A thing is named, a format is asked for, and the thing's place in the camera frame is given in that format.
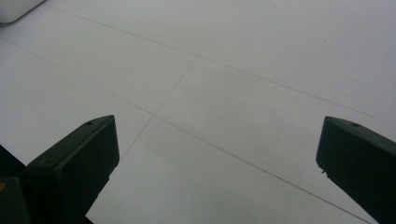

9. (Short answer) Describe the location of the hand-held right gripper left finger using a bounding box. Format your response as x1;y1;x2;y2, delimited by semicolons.
26;114;120;224

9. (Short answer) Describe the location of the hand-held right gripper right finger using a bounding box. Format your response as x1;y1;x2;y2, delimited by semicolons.
315;116;396;224

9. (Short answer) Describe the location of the white plastic storage bin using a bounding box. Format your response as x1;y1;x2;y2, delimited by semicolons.
0;0;47;24

